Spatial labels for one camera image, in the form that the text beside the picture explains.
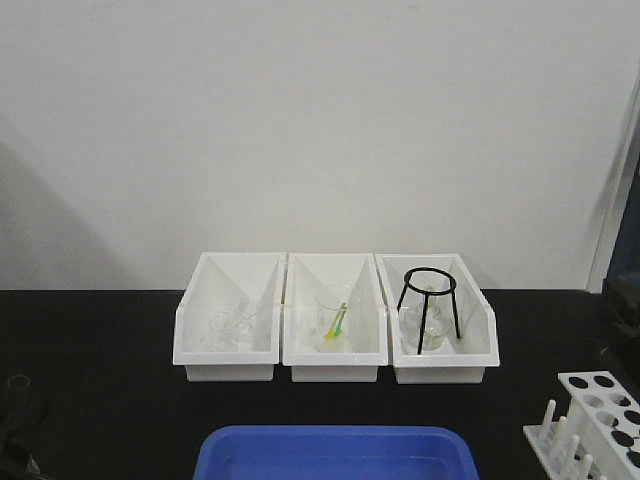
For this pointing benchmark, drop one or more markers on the clear glass flask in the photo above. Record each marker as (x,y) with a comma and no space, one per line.
(423,326)

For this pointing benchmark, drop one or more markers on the white left storage bin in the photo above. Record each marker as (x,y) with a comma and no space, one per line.
(223,279)

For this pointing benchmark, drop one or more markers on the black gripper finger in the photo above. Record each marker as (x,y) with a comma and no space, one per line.
(15,455)
(24,418)

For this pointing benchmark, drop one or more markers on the clear glass beaker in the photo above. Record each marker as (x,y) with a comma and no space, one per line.
(327,302)

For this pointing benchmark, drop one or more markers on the clear glass test tube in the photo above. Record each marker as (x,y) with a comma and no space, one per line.
(17,388)

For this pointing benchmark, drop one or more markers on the white storage bin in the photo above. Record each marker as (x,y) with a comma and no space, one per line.
(308,273)
(457,361)
(223,279)

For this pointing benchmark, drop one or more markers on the blue plastic tray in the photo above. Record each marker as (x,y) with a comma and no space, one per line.
(334,452)

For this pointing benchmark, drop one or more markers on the green plastic spatula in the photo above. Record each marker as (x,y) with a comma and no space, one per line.
(337,324)

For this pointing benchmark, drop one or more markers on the yellow plastic spatula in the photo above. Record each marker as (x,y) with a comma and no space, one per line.
(329,333)

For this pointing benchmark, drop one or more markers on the white right storage bin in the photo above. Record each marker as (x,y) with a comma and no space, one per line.
(457,361)

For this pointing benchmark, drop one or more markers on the white middle storage bin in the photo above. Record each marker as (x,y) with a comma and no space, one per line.
(308,273)

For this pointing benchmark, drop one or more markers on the clear glassware in left bin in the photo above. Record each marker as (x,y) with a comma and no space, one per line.
(239,328)

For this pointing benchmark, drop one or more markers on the black metal tripod stand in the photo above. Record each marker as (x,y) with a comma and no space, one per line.
(418,278)

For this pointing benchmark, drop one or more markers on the white test tube rack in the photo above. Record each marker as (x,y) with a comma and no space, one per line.
(598,436)

